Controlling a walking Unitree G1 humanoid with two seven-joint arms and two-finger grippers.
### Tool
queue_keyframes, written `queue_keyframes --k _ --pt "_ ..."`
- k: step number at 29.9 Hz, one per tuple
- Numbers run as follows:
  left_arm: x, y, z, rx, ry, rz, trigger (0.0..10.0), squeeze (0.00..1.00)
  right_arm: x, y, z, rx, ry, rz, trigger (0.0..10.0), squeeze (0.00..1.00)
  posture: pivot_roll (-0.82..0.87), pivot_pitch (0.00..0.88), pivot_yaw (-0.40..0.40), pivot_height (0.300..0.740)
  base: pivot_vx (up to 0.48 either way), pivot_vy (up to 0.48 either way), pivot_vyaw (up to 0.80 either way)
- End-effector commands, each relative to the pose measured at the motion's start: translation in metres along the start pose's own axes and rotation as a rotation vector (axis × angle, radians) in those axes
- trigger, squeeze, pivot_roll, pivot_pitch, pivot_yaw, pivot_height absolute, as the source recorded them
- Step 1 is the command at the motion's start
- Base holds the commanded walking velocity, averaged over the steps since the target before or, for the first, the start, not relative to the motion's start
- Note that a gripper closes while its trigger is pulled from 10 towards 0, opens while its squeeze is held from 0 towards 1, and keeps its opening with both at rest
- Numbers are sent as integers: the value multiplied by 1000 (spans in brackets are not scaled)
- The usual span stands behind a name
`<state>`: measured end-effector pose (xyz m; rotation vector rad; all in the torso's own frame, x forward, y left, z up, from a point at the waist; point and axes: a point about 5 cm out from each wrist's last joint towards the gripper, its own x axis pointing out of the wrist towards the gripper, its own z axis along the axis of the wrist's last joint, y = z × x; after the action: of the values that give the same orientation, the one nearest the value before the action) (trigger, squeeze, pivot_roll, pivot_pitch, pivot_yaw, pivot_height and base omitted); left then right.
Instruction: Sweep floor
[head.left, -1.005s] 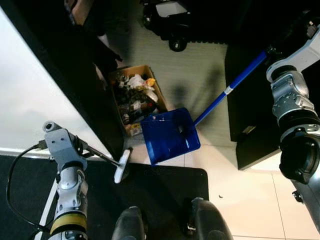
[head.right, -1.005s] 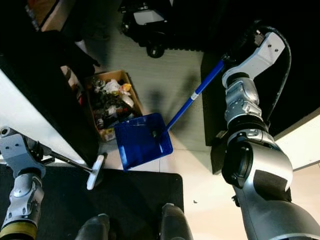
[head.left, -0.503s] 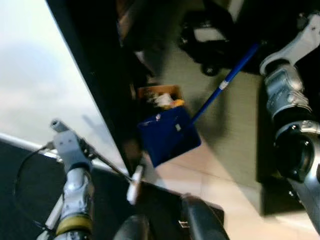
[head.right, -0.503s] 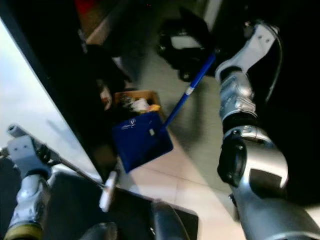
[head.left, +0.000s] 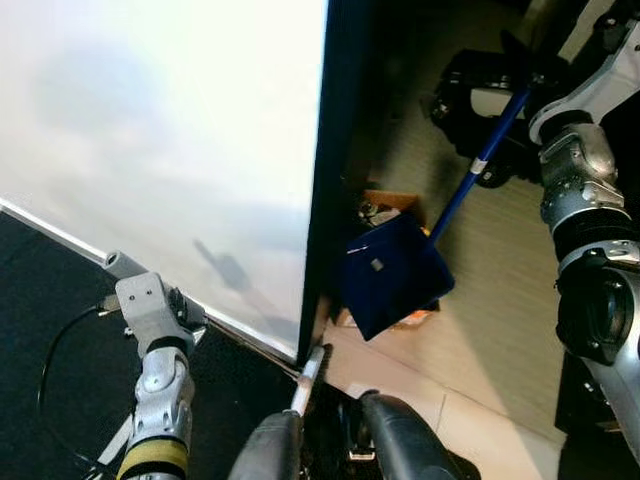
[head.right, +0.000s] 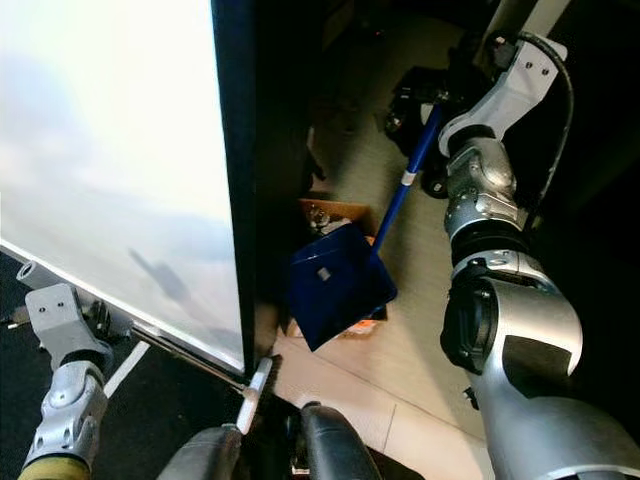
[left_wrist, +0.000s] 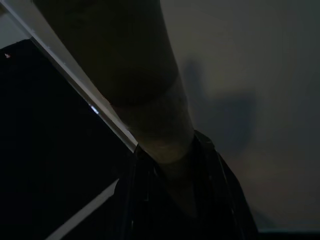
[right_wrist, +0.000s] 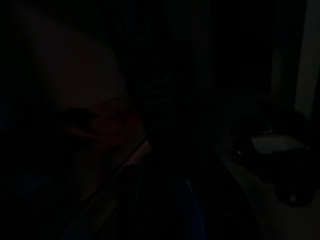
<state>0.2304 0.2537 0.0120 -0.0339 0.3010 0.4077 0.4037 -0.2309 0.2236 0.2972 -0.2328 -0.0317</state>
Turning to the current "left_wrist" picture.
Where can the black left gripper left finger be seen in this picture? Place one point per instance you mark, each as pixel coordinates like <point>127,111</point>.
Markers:
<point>142,200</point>

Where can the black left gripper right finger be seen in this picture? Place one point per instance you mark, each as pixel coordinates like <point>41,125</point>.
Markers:
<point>220,200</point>

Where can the dark door panel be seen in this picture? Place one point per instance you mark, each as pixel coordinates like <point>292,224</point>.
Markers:
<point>45,140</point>

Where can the white door frame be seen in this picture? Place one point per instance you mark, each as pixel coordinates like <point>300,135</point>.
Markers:
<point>62,60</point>

